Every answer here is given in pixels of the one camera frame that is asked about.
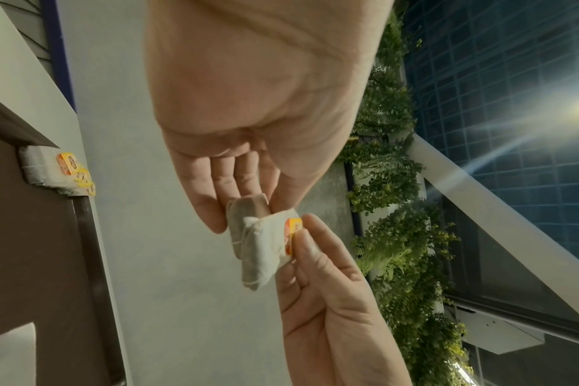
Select person's left hand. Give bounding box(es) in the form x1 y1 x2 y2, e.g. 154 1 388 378
144 0 396 235

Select person's right hand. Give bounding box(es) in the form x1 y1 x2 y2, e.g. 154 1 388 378
274 212 415 386

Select tea bag with yellow tag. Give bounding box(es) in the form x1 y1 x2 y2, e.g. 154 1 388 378
224 192 304 293
69 181 99 198
55 167 91 191
17 144 79 186

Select brown plastic tray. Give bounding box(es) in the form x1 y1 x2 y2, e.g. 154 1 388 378
0 89 129 386

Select green hedge plants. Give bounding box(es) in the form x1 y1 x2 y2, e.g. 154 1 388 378
334 0 477 386

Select white slanted beam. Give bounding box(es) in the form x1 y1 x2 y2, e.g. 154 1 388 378
406 134 579 329

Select glass grid building facade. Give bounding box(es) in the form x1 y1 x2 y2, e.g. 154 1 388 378
398 0 579 386

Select blue and white bowl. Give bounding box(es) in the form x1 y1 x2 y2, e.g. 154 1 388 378
0 322 36 386

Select white wall-mounted box unit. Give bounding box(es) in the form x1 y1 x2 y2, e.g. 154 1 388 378
454 303 546 355

